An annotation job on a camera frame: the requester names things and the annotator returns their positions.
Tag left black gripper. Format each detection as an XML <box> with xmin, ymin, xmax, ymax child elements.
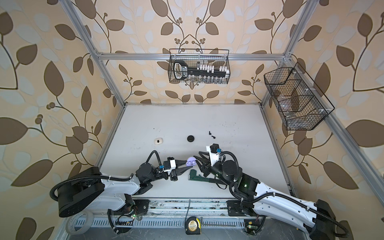
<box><xmin>147</xmin><ymin>158</ymin><xmax>191</xmax><ymax>184</ymax></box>

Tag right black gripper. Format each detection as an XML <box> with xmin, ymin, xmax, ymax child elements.
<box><xmin>194</xmin><ymin>151</ymin><xmax>234</xmax><ymax>189</ymax></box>

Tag purple round charging case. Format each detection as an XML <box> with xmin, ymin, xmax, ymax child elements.
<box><xmin>186</xmin><ymin>157</ymin><xmax>197</xmax><ymax>167</ymax></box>

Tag black round charging case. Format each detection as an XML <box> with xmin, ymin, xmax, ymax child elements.
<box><xmin>187</xmin><ymin>135</ymin><xmax>195</xmax><ymax>143</ymax></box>

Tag white earbud charging case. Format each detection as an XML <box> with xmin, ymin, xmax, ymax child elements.
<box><xmin>154</xmin><ymin>138</ymin><xmax>163</xmax><ymax>145</ymax></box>

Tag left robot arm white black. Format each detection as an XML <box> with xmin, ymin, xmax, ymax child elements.
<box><xmin>50</xmin><ymin>150</ymin><xmax>196</xmax><ymax>218</ymax></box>

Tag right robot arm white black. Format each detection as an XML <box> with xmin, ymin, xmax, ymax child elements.
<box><xmin>195</xmin><ymin>151</ymin><xmax>351</xmax><ymax>240</ymax></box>

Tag green black pipe wrench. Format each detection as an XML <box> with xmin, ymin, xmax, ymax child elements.
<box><xmin>189</xmin><ymin>169</ymin><xmax>225</xmax><ymax>185</ymax></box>

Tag yellow black tape measure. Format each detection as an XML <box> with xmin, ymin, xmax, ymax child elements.
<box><xmin>185</xmin><ymin>216</ymin><xmax>202</xmax><ymax>235</ymax></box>

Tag black socket set holder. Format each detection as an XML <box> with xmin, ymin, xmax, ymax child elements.
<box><xmin>171</xmin><ymin>60</ymin><xmax>231</xmax><ymax>80</ymax></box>

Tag clear tape roll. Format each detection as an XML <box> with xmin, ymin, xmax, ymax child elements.
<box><xmin>65</xmin><ymin>209</ymin><xmax>95</xmax><ymax>236</ymax></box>

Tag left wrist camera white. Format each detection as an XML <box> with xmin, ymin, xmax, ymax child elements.
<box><xmin>159</xmin><ymin>157</ymin><xmax>177</xmax><ymax>176</ymax></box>

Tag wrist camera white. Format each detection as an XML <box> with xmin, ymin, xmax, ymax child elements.
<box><xmin>206</xmin><ymin>144</ymin><xmax>222</xmax><ymax>167</ymax></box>
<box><xmin>159</xmin><ymin>157</ymin><xmax>177</xmax><ymax>176</ymax></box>

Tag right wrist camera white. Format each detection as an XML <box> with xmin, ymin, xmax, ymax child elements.
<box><xmin>206</xmin><ymin>144</ymin><xmax>222</xmax><ymax>167</ymax></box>

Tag back wire basket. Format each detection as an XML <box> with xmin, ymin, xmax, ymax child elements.
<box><xmin>168</xmin><ymin>48</ymin><xmax>231</xmax><ymax>85</ymax></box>

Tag wire basket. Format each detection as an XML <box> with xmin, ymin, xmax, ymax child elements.
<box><xmin>264</xmin><ymin>63</ymin><xmax>335</xmax><ymax>131</ymax></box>
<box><xmin>168</xmin><ymin>48</ymin><xmax>231</xmax><ymax>85</ymax></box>

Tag right wire basket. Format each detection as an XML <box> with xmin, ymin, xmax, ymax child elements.
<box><xmin>264</xmin><ymin>63</ymin><xmax>335</xmax><ymax>131</ymax></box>

